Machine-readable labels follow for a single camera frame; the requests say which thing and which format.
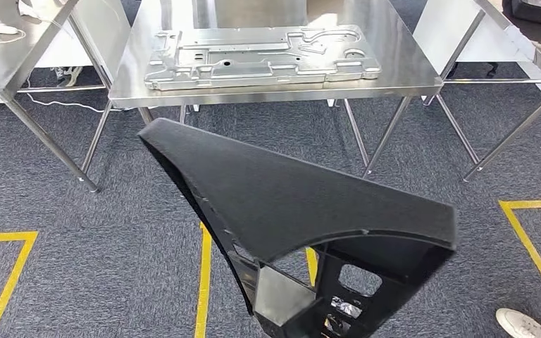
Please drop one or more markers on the white desk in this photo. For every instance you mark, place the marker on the white desk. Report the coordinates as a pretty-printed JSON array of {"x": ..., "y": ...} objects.
[
  {"x": 107, "y": 32},
  {"x": 499, "y": 42}
]

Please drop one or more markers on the yellow floor tape square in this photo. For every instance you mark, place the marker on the yellow floor tape square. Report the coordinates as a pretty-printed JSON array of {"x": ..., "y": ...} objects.
[
  {"x": 204, "y": 280},
  {"x": 532, "y": 204},
  {"x": 0, "y": 237}
]

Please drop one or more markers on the stamped silver metal panel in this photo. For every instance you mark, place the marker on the stamped silver metal panel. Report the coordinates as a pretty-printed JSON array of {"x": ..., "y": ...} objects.
[{"x": 252, "y": 65}]

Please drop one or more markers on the stainless steel workbench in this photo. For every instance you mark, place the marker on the stainless steel workbench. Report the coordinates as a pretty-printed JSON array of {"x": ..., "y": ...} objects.
[
  {"x": 392, "y": 46},
  {"x": 0, "y": 70},
  {"x": 513, "y": 135}
]

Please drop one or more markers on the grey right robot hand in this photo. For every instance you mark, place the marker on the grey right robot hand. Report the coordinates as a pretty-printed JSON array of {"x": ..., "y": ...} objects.
[{"x": 345, "y": 308}]

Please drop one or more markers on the black rectangular plastic plate part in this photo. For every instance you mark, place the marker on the black rectangular plastic plate part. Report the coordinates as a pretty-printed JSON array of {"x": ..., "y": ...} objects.
[{"x": 298, "y": 196}]

